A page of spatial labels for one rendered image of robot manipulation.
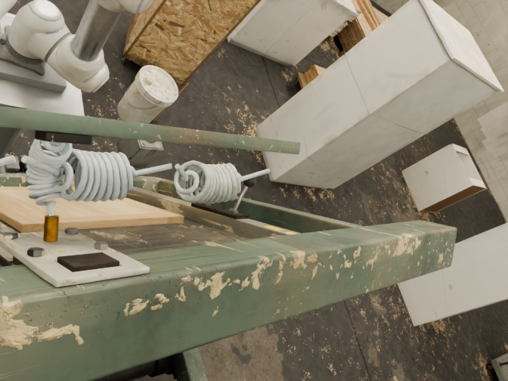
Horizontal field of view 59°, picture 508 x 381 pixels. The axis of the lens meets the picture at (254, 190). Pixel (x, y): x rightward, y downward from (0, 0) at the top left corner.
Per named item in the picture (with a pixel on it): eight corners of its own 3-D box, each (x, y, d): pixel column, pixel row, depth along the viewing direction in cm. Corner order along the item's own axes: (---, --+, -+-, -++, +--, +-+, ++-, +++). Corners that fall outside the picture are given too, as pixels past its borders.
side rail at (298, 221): (168, 205, 194) (170, 180, 193) (410, 279, 119) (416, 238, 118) (156, 205, 190) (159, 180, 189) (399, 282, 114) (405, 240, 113)
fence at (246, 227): (116, 191, 176) (117, 181, 175) (310, 252, 110) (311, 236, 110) (104, 191, 172) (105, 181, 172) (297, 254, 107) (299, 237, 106)
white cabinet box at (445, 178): (417, 175, 621) (466, 148, 576) (434, 213, 599) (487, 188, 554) (401, 171, 590) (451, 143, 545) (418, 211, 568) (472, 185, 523)
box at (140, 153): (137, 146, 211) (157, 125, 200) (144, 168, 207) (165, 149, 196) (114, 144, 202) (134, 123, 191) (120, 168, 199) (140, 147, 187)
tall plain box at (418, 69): (312, 142, 473) (469, 31, 364) (331, 193, 450) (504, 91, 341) (250, 127, 411) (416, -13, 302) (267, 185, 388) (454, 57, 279)
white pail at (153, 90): (150, 102, 340) (184, 63, 311) (156, 135, 329) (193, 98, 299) (110, 92, 318) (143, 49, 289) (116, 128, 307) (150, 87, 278)
